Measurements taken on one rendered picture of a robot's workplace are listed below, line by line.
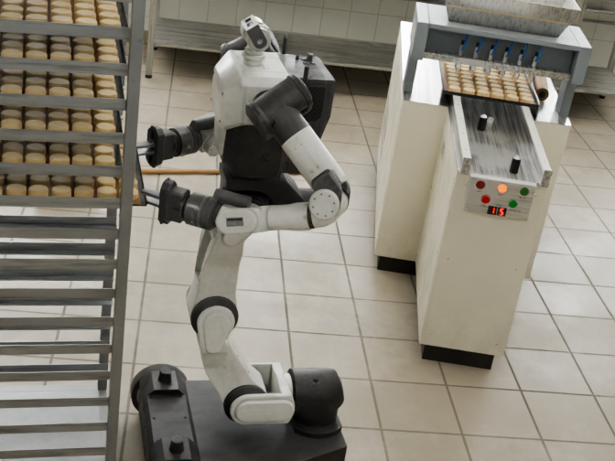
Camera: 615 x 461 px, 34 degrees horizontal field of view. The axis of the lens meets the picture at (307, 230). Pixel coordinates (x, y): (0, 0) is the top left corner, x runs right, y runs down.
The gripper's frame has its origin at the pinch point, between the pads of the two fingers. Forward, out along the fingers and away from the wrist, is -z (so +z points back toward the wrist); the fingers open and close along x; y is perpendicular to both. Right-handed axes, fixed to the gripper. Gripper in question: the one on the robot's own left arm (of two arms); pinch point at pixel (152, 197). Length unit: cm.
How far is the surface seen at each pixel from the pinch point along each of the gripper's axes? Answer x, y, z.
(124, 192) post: 5.1, 10.8, -2.9
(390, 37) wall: -83, -484, -34
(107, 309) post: -59, -28, -24
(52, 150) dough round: 10.1, 8.4, -24.9
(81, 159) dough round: 10.3, 9.6, -15.9
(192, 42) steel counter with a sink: -84, -378, -142
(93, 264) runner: -17.8, 11.6, -10.1
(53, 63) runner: 36.9, 17.2, -20.3
